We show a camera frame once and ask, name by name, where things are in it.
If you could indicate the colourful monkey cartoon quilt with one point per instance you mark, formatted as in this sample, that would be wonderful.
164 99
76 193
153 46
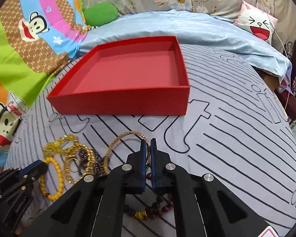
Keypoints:
37 39

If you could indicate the thin rose gold bangle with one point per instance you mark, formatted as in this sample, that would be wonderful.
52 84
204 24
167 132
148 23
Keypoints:
121 146

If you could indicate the striped grey bed sheet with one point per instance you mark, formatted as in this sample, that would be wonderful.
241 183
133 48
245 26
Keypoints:
233 129

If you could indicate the green plush pillow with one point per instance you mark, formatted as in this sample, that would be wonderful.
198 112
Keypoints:
100 14

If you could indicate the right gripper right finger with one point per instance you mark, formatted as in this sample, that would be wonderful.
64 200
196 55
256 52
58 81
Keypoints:
161 182

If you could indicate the gold ribbed bangle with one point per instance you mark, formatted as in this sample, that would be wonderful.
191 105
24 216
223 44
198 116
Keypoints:
79 159

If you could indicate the pink cat face cushion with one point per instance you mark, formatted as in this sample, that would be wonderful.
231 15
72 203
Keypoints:
256 22

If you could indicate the light blue blanket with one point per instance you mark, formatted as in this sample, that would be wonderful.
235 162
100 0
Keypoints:
192 28

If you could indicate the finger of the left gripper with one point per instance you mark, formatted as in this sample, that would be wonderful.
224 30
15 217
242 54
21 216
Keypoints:
38 169
27 170

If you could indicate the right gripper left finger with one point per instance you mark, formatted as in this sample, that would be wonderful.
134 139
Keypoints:
135 177

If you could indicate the red cardboard tray box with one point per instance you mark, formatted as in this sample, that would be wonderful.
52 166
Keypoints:
141 76

